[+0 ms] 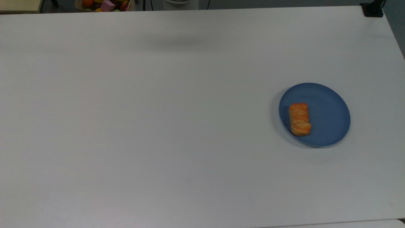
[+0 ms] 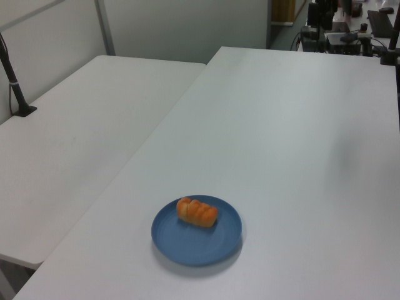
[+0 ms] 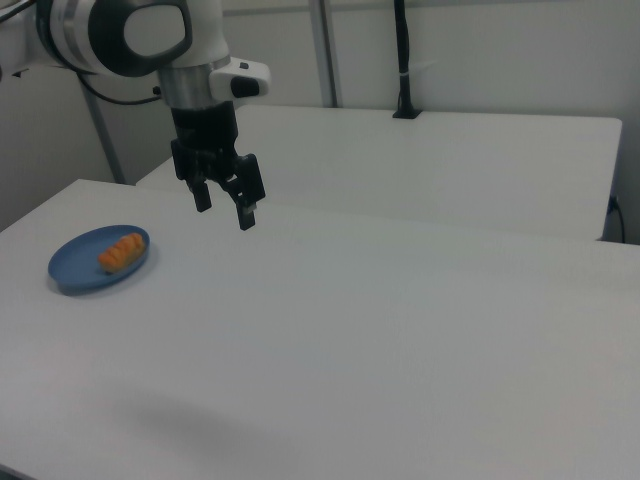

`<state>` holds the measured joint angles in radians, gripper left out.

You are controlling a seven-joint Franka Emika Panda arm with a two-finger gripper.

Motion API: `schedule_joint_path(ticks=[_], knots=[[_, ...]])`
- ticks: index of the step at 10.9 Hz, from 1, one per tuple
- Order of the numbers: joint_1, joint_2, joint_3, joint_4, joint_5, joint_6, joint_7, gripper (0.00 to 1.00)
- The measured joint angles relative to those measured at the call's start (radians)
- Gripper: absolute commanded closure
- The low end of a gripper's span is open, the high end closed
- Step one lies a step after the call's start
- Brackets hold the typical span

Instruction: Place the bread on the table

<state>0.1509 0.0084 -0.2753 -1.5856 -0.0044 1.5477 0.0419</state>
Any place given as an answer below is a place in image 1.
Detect orange braided bread pastry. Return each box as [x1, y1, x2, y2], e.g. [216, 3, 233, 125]
[288, 102, 312, 136]

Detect beige side table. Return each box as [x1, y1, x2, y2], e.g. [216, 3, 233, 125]
[0, 0, 44, 14]

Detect blue round plate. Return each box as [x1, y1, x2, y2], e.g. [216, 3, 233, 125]
[278, 82, 351, 148]

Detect black table clamp mount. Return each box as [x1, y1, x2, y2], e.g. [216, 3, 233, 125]
[360, 0, 386, 17]

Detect basket of toy food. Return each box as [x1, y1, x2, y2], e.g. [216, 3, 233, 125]
[74, 0, 136, 12]

